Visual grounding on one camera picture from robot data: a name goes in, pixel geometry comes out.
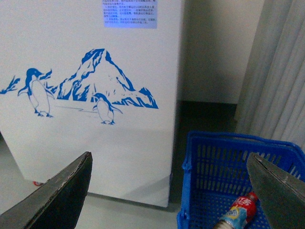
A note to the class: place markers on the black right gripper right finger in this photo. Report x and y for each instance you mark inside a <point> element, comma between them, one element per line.
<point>281,195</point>

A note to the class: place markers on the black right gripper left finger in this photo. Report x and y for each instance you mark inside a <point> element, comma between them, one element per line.
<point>57,204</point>

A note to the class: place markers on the red label drink bottle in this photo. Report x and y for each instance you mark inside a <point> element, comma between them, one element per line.
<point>241,212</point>

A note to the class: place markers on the blue plastic shopping basket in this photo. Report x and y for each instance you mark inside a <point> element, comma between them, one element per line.
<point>215,172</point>

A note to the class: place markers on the grey white curtain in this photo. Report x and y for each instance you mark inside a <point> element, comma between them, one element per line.
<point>272,100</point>

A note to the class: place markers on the white chest freezer blue rim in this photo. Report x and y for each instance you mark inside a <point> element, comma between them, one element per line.
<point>68,84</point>

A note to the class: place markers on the grey instruction sticker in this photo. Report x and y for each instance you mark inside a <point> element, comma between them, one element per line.
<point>135,14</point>

